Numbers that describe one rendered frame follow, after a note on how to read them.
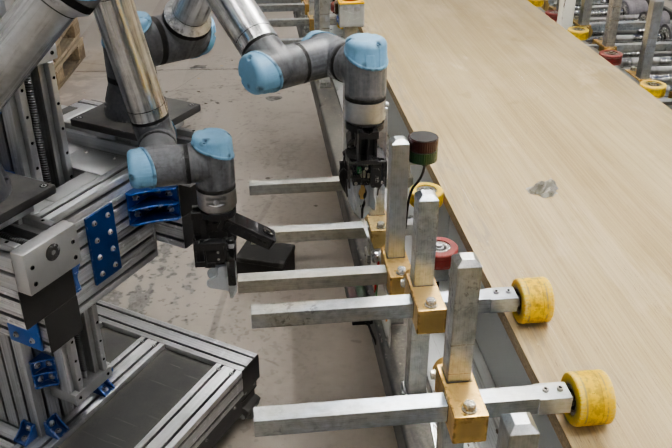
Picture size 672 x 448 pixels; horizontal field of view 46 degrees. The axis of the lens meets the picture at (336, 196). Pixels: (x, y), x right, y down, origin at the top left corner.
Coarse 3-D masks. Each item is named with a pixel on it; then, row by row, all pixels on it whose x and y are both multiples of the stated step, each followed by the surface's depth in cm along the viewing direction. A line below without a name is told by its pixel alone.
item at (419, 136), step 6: (414, 132) 155; (420, 132) 155; (426, 132) 155; (414, 138) 153; (420, 138) 153; (426, 138) 153; (432, 138) 153; (408, 174) 155; (414, 186) 158; (408, 198) 160; (408, 204) 160
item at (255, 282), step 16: (256, 272) 161; (272, 272) 161; (288, 272) 161; (304, 272) 161; (320, 272) 161; (336, 272) 161; (352, 272) 161; (368, 272) 161; (384, 272) 161; (240, 288) 159; (256, 288) 159; (272, 288) 160; (288, 288) 160; (304, 288) 161
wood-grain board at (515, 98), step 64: (384, 0) 343; (448, 0) 343; (512, 0) 343; (448, 64) 266; (512, 64) 266; (576, 64) 266; (448, 128) 217; (512, 128) 217; (576, 128) 217; (640, 128) 217; (448, 192) 183; (512, 192) 183; (576, 192) 183; (640, 192) 183; (512, 256) 159; (576, 256) 159; (640, 256) 159; (512, 320) 140; (576, 320) 140; (640, 320) 140; (640, 384) 125
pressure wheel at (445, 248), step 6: (438, 240) 163; (444, 240) 163; (450, 240) 163; (438, 246) 160; (444, 246) 162; (450, 246) 161; (456, 246) 161; (438, 252) 159; (444, 252) 159; (450, 252) 159; (456, 252) 159; (438, 258) 158; (444, 258) 158; (450, 258) 158; (438, 264) 159; (444, 264) 159; (450, 264) 159; (438, 282) 165
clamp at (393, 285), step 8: (384, 248) 167; (384, 256) 164; (384, 264) 164; (392, 264) 162; (400, 264) 162; (408, 264) 162; (392, 272) 159; (392, 280) 158; (392, 288) 159; (400, 288) 159
